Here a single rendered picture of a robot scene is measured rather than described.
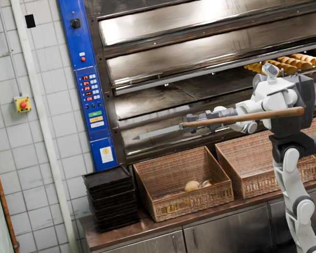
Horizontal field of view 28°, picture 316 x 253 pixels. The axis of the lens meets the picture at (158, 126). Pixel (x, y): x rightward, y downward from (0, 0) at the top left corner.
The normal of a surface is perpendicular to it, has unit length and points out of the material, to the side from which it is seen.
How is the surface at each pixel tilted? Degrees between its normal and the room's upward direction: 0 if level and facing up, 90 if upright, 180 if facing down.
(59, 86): 90
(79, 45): 90
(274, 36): 70
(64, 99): 90
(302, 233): 114
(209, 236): 90
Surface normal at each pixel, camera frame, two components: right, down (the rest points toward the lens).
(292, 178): 0.43, 0.54
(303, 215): 0.25, 0.22
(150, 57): 0.18, -0.11
